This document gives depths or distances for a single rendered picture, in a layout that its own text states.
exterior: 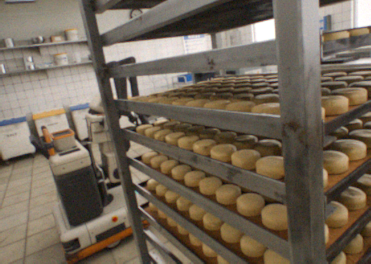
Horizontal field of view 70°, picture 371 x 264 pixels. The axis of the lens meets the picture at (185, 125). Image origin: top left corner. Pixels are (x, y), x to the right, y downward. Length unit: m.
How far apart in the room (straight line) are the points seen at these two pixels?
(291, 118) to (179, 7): 0.26
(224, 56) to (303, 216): 0.22
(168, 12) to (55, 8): 5.71
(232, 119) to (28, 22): 5.80
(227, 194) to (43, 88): 5.60
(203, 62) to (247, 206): 0.26
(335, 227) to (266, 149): 0.16
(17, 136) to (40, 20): 2.25
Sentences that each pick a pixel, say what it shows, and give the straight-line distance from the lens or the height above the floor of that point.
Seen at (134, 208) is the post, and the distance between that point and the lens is 0.90.
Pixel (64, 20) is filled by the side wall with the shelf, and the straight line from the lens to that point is 6.12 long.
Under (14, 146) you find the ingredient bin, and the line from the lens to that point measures 5.47.
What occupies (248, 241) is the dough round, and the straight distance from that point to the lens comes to 0.57.
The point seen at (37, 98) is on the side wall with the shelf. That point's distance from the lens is 5.99.
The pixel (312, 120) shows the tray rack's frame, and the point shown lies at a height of 1.25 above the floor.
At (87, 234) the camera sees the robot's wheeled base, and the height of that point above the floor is 0.22.
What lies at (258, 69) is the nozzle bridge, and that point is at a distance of 2.43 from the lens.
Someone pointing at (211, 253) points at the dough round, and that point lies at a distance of 0.70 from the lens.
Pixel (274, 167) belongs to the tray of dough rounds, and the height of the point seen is 1.15.
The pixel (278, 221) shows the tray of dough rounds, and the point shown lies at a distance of 0.47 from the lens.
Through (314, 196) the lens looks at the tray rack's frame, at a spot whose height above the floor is 1.17.
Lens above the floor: 1.33
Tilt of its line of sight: 14 degrees down
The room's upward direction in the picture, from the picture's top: 9 degrees counter-clockwise
